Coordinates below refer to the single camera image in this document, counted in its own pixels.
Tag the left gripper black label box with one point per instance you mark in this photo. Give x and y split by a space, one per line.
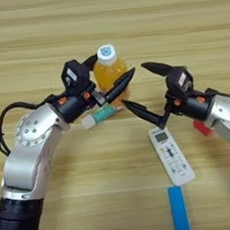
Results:
75 76

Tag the orange juice bottle white cap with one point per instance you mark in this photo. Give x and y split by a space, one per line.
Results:
109 71

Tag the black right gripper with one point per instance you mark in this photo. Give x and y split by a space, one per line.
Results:
196 107

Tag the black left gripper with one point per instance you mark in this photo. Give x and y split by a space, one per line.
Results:
71 108

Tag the white remote control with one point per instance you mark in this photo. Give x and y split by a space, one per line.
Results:
172 158

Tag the green and white tube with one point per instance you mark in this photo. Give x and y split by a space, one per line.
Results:
100 115

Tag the blue tape strip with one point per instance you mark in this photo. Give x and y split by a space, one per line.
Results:
178 210

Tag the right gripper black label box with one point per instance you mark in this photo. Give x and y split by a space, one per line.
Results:
180 81

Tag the red cube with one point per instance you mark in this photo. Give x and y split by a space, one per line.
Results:
203 128

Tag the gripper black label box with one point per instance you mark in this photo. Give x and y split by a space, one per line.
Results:
180 81
75 76

